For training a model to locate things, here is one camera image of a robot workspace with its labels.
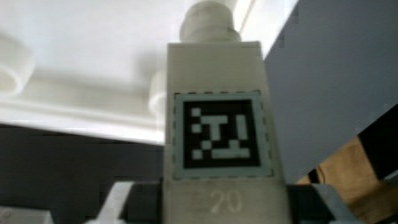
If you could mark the white leg with tag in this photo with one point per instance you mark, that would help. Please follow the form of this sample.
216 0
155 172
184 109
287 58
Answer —
223 187

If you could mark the white square tabletop part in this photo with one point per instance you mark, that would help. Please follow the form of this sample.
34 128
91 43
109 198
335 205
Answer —
81 88

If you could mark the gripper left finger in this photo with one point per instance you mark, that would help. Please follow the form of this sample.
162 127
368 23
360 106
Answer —
109 215

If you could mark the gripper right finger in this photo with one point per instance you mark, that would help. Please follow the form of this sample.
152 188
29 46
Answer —
338 208

